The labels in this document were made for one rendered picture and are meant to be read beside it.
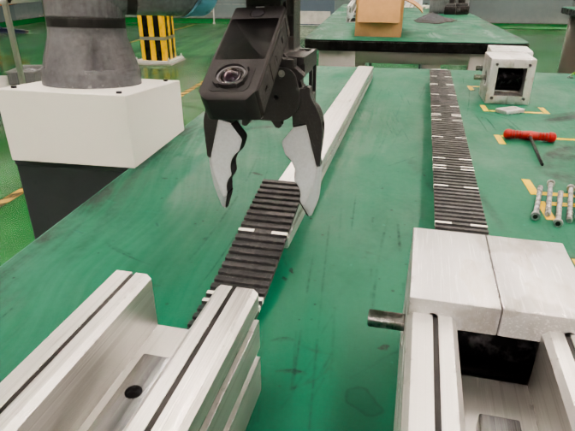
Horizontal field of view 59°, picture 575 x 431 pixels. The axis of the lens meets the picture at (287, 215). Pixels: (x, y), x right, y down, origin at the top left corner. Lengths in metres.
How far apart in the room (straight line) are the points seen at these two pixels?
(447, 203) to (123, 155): 0.46
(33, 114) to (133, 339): 0.55
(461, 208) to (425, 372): 0.32
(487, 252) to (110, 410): 0.25
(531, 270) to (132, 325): 0.25
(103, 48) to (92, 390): 0.61
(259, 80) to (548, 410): 0.27
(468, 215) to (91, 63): 0.57
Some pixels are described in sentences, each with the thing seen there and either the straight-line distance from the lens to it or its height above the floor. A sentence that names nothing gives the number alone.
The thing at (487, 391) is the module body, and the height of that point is 0.82.
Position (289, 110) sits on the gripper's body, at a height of 0.93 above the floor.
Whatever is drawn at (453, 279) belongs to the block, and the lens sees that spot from 0.32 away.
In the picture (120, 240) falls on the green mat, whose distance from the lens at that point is 0.58.
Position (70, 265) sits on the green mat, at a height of 0.78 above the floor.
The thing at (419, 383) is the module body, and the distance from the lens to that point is 0.26.
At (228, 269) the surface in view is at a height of 0.80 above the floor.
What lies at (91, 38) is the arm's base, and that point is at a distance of 0.84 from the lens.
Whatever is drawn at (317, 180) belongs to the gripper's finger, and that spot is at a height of 0.87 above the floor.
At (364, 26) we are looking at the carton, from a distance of 2.37.
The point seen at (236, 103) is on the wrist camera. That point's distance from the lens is 0.37.
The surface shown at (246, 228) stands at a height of 0.81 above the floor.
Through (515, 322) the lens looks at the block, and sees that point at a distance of 0.31.
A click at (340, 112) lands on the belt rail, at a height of 0.81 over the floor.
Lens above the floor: 1.04
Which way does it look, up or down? 26 degrees down
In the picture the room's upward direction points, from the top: straight up
